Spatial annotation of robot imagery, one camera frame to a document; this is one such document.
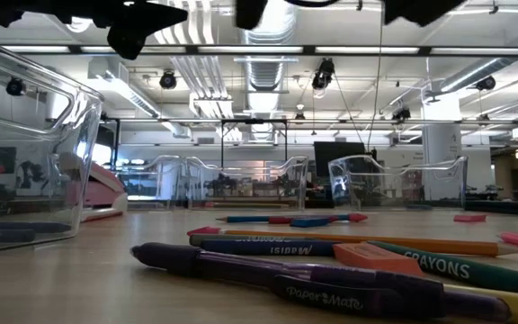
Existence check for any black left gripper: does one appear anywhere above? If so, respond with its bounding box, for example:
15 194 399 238
24 0 190 61

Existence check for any blue pencil pink eraser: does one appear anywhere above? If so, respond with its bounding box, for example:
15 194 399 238
215 211 370 225

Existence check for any red crayon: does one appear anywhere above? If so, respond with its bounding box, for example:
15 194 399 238
266 216 340 226

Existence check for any dark blue crayon white print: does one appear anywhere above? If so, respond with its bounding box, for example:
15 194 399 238
199 238 346 258

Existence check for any orange pencil pink eraser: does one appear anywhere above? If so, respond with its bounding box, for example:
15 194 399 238
185 225 518 258

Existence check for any green crayon white print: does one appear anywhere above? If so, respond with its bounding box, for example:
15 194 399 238
368 239 518 297

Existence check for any clear plastic bin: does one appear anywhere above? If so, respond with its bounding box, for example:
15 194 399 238
182 154 310 212
327 154 469 212
0 33 106 257
115 154 191 212

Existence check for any white pillar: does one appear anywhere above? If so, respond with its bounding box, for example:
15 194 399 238
421 87 463 199

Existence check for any purple pen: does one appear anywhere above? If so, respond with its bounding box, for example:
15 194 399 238
129 241 514 323

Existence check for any black aluminium frame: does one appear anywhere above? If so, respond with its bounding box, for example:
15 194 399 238
0 42 518 59

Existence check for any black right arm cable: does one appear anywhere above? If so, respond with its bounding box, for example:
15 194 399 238
283 0 344 9

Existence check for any black ceiling cable reel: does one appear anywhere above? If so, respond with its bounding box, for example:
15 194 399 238
5 76 26 97
391 106 412 122
474 75 497 92
158 69 178 91
310 57 336 91

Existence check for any silver ceiling duct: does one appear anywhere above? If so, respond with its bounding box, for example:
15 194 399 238
240 0 299 145

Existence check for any black wall screen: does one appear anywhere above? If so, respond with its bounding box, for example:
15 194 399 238
313 140 369 179

